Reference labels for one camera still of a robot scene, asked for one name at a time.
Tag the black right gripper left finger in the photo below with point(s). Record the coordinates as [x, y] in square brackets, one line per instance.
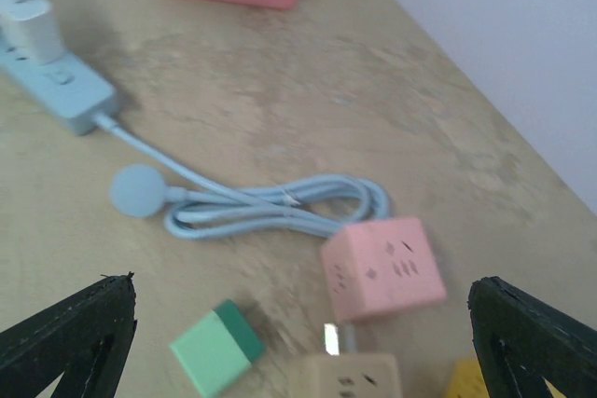
[83, 341]

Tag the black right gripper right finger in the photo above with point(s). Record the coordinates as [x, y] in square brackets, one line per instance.
[524, 345]

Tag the yellow cube socket adapter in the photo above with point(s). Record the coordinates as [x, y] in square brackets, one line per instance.
[466, 380]

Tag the green plug adapter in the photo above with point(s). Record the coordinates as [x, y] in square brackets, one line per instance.
[218, 349]

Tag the pink cube socket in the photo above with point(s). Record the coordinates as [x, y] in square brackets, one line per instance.
[380, 267]

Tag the light blue power strip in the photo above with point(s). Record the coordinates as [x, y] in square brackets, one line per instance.
[73, 93]

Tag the white charger with ribbon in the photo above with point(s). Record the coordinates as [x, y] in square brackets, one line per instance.
[30, 25]

